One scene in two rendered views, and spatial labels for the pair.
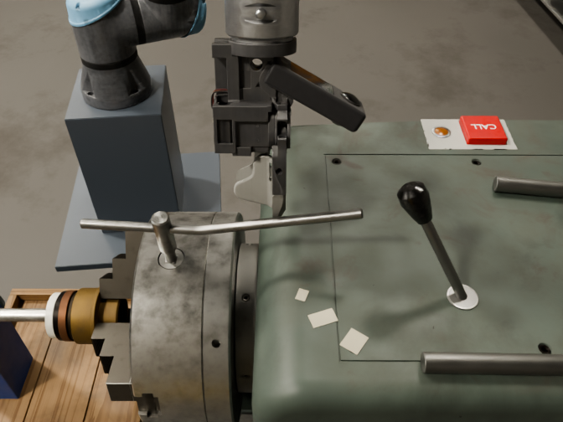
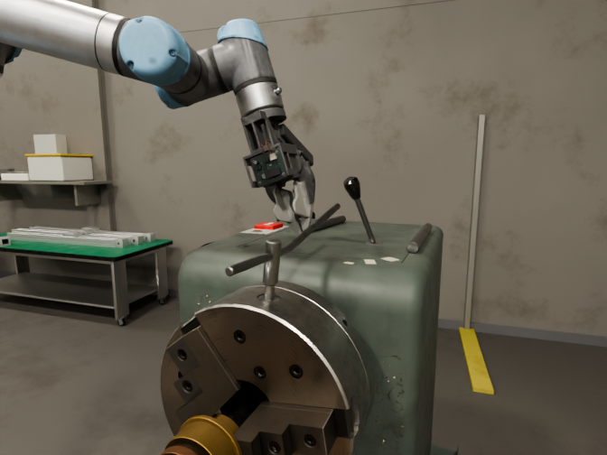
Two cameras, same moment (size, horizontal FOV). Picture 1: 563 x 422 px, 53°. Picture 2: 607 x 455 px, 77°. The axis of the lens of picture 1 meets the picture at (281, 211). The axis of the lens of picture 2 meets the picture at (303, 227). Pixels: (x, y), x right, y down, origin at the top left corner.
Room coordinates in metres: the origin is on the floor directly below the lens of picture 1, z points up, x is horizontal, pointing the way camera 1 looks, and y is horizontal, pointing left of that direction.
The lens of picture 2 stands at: (0.22, 0.61, 1.42)
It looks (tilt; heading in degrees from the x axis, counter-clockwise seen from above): 9 degrees down; 292
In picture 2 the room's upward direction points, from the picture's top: straight up
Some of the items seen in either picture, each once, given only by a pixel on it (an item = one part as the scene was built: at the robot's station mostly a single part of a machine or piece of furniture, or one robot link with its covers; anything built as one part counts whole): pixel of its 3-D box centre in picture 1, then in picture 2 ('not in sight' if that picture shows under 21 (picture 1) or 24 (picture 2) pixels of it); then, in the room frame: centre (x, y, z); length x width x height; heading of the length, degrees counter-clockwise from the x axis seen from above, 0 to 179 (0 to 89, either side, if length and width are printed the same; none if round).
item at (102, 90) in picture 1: (113, 70); not in sight; (1.06, 0.36, 1.15); 0.15 x 0.15 x 0.10
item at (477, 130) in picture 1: (482, 131); (268, 227); (0.70, -0.31, 1.26); 0.06 x 0.06 x 0.02; 0
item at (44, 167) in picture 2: not in sight; (60, 167); (4.17, -2.19, 1.41); 0.49 x 0.40 x 0.28; 5
